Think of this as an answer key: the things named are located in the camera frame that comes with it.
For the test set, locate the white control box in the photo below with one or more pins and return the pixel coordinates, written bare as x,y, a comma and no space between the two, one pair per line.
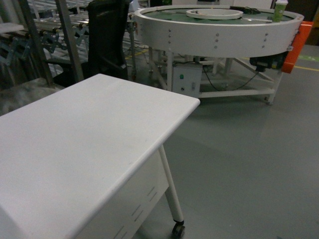
187,79

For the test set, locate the round white conveyor table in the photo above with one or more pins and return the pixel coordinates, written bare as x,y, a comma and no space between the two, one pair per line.
240,49

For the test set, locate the black office chair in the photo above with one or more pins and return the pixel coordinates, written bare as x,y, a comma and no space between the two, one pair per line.
107,24

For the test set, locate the expandable roller conveyor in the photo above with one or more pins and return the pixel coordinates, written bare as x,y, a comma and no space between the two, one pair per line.
47,22

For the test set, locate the orange guard panel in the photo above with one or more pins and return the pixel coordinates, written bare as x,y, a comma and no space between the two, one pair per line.
297,45

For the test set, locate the green paper cup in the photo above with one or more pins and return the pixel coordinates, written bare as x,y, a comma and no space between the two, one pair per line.
279,9

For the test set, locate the white foam board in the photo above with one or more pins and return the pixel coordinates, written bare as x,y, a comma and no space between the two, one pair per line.
10,27

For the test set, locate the white table frame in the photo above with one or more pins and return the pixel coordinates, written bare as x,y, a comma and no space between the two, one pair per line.
126,211

